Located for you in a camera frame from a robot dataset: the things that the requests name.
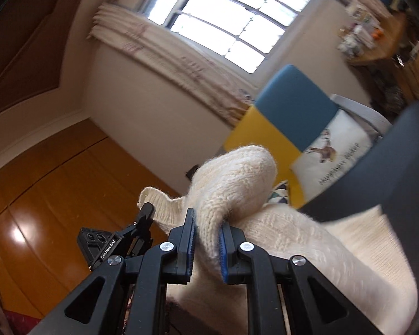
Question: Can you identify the wooden wardrobe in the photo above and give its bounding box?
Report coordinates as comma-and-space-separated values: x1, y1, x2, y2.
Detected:
0, 0, 182, 322

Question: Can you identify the wooden side desk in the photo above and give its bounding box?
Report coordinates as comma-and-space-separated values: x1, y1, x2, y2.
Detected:
337, 1, 419, 103

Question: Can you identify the white knitted sweater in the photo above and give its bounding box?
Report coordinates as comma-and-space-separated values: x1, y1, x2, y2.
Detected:
138, 145, 418, 334

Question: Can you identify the deer print cushion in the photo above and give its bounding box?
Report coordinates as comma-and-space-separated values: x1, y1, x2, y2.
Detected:
291, 110, 372, 202

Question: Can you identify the geometric triangle pattern cushion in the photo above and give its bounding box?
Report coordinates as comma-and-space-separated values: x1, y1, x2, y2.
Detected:
267, 180, 290, 205

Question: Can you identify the beige left curtain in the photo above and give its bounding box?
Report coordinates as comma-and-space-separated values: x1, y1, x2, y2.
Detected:
89, 2, 253, 127

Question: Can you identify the black padded bench seat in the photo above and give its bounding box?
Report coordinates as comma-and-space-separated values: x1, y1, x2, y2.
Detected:
301, 101, 419, 334

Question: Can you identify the multicolour fabric armchair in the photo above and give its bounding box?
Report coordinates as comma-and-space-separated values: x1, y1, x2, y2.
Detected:
221, 65, 391, 209

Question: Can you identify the window with metal bars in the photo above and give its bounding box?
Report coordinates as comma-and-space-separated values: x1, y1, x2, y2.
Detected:
141, 0, 316, 74

